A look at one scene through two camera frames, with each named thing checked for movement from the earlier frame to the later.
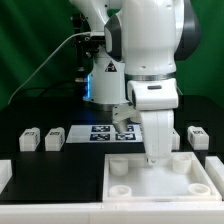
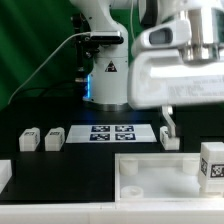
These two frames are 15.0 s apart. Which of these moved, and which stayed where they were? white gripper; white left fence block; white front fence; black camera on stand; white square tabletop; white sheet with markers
Moved: white square tabletop; white gripper
Stayed: white front fence; black camera on stand; white sheet with markers; white left fence block
